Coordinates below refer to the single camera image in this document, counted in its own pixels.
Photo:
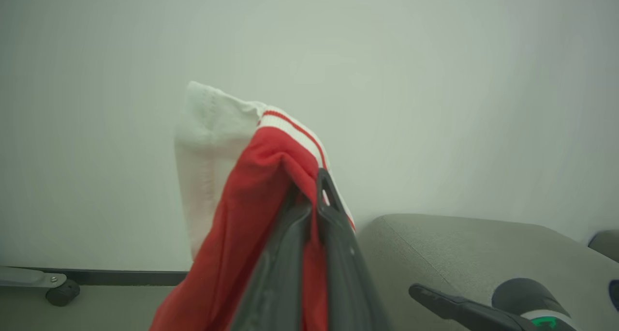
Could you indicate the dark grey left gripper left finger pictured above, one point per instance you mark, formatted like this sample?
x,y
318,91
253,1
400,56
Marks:
x,y
275,282

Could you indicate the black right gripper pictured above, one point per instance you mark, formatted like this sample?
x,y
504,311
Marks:
x,y
529,297

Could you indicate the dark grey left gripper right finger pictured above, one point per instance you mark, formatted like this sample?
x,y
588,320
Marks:
x,y
346,282

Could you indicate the grey fabric sofa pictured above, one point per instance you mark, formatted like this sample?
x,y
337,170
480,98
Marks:
x,y
464,253

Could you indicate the black caster wheel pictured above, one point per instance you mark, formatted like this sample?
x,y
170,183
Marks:
x,y
63,293

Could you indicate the dark baseboard strip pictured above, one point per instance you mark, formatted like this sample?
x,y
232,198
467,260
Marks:
x,y
125,277

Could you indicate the red and white garment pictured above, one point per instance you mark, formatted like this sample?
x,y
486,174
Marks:
x,y
232,234

